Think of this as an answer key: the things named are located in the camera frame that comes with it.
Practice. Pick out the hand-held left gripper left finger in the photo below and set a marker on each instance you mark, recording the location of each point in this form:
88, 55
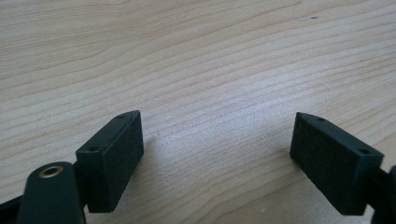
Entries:
112, 161

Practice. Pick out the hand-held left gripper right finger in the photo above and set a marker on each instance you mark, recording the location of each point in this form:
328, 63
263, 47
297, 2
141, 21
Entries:
333, 168

